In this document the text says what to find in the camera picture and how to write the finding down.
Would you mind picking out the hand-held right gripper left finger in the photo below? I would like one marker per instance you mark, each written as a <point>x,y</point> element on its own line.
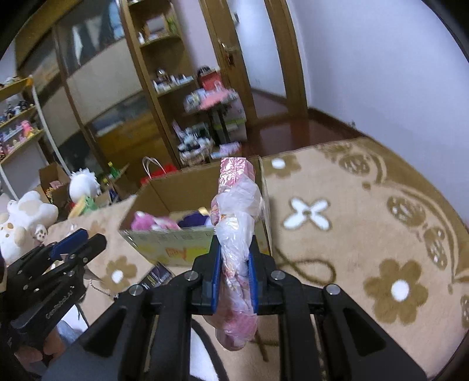
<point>216,271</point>

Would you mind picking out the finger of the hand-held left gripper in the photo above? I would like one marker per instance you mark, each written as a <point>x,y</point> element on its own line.
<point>67,241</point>
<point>91,245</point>

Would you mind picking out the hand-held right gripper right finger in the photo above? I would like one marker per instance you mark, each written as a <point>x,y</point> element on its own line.
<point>252,278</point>

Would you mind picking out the pink plastic-wrapped plush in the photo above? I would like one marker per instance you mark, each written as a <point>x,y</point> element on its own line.
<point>234,219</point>

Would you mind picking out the dark purple plush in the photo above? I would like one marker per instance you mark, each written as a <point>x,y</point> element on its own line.
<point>192,219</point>

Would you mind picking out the pink white plush toy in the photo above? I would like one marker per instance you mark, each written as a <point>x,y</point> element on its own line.
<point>146,221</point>

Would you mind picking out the person's left hand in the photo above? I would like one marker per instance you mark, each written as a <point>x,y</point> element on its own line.
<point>51,340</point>

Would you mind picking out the yellow green frog toy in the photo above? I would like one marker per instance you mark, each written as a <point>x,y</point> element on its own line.
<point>84,207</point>

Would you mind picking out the large white bear plush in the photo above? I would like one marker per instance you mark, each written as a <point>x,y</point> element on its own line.
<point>25,216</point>

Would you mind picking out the white round plush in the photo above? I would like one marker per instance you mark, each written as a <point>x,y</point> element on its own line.
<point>82,185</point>

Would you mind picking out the black tissue packet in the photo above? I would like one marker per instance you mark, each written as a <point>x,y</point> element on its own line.
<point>157,274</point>

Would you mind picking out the brown cardboard box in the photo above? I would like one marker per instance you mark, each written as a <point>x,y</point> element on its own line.
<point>119,187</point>
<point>51,176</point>

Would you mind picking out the green glass bottle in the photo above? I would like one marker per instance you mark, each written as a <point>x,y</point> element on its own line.
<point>113,170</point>

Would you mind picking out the grey clothing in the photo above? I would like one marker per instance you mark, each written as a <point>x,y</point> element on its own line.
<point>66,366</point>

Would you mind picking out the white black cloth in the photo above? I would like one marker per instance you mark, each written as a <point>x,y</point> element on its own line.
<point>201,351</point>

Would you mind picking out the beige floral blanket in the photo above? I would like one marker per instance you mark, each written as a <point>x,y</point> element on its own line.
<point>348,238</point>

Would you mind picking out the red paper bag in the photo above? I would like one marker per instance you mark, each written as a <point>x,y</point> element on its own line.
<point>166,170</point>

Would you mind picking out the lace-trimmed basket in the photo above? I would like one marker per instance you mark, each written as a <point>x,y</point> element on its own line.
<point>194,157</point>

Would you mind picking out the rows of small figurines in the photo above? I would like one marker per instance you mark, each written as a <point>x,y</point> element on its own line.
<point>22,128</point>

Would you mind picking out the black white striped plush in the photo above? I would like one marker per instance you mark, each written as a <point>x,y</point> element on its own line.
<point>194,137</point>

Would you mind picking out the clear plastic storage bin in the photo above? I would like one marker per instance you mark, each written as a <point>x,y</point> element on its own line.
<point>236,124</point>

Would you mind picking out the small side table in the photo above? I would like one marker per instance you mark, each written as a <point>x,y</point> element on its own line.
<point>220,121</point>

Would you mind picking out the wooden corner shelf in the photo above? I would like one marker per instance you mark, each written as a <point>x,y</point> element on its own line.
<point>161,110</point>

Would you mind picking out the yellow white display shelf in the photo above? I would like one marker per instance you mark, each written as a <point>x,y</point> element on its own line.
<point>18,86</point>

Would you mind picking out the pink papers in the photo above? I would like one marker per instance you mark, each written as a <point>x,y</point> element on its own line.
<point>216,99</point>

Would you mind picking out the wooden wardrobe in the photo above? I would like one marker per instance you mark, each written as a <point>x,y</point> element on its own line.
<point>110,73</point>

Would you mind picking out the red box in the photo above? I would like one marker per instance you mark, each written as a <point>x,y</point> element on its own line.
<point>210,80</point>

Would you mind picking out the wooden door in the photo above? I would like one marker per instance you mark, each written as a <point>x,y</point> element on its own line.
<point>220,22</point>

